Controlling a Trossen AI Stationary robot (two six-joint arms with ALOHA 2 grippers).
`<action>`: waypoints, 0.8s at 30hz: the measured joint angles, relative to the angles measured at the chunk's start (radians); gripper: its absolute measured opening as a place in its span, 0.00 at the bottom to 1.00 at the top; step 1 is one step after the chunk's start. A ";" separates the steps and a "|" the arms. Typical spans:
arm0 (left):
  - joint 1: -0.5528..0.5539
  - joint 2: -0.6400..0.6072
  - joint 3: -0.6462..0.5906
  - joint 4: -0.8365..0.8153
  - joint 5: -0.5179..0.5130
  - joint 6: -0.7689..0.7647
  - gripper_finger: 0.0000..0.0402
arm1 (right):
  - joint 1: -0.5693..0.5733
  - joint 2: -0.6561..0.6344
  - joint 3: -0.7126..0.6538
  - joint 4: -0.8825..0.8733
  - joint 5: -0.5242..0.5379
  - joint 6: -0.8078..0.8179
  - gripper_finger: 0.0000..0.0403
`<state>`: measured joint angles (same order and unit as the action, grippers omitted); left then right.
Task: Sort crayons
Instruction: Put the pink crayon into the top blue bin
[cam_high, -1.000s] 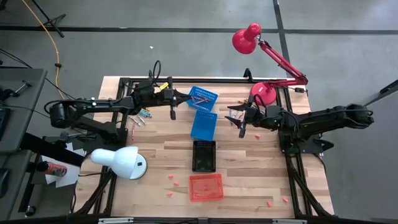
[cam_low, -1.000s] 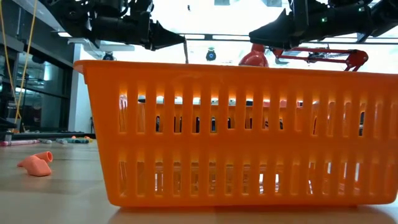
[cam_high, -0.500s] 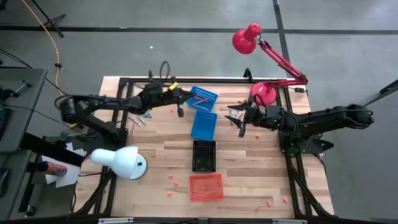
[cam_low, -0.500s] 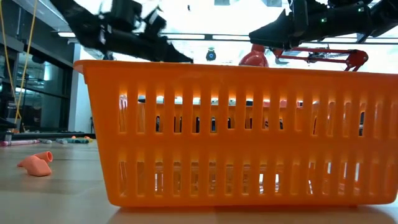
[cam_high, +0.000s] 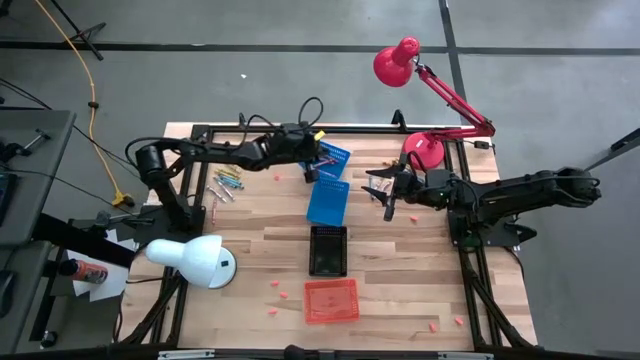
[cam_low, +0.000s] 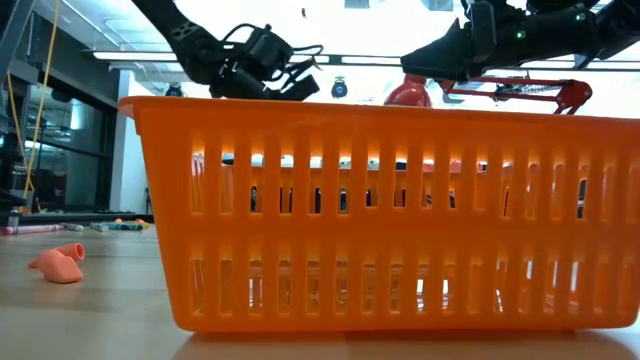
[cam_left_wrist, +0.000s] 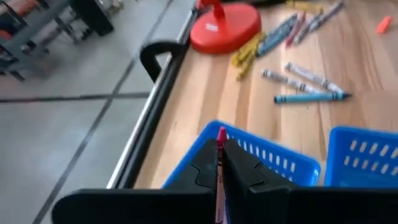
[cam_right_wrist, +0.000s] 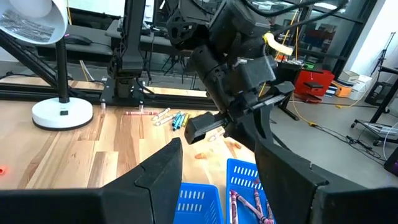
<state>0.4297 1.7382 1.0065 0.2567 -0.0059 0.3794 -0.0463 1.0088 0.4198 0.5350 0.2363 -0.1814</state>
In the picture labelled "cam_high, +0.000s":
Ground blue plastic basket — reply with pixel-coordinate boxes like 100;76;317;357
298;138;352;181
305;177;351;228

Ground orange plastic basket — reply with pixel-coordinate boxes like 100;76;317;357
303;278;361;325

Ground metal clamp handle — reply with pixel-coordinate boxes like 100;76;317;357
19;128;52;154

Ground grey side table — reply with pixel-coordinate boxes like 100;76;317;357
0;108;77;247

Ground yellow extension cable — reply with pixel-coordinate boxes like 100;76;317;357
33;0;136;209

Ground black floor cable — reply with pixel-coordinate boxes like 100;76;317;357
0;78;154;191

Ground black flat bar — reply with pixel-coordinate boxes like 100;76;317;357
32;212;139;269

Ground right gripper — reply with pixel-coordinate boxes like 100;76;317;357
361;164;454;222

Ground red desk lamp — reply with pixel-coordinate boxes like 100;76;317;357
372;35;497;172

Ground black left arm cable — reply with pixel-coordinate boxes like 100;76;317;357
238;96;326;147

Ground dark grey metal bar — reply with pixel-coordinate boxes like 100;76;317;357
549;127;640;191

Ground white desk lamp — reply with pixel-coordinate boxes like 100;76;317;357
144;234;238;291

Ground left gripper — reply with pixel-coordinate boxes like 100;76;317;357
272;122;326;184

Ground orange bottle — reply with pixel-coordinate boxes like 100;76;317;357
58;258;110;285

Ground silver metal bracket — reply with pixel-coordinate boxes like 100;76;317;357
157;349;216;360
437;351;495;360

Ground black plastic basket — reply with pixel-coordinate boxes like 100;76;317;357
308;224;349;278

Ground black tripod stand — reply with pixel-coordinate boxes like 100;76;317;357
47;0;107;62

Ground white paper sheets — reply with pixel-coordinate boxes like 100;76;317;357
67;228;130;304

